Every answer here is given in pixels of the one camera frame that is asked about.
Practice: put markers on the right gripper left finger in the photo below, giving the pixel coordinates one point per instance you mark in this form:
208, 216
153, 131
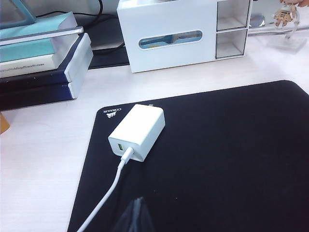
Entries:
131, 220

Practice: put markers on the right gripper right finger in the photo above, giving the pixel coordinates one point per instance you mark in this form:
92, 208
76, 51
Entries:
145, 221

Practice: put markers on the white USB wall charger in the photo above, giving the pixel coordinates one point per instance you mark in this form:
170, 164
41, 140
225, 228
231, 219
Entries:
140, 130

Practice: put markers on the black Corsair mouse pad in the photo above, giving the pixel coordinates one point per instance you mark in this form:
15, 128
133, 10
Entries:
217, 157

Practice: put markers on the wooden mug lid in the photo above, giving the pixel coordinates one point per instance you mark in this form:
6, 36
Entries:
3, 123

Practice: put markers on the white desk organizer box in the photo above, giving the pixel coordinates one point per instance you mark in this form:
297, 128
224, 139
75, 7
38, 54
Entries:
169, 58

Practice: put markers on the white spine book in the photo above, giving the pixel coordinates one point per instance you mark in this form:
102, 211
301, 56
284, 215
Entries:
29, 70

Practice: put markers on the teal cover book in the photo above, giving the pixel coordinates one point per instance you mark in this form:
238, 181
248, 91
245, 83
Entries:
24, 52

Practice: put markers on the teal silver monitor stand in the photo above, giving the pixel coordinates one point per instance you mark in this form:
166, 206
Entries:
60, 32

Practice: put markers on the gray round desk object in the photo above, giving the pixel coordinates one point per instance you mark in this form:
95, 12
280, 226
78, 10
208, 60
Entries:
257, 21

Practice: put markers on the anime figurine on clear stand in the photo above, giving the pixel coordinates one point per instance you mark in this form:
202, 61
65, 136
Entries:
285, 19

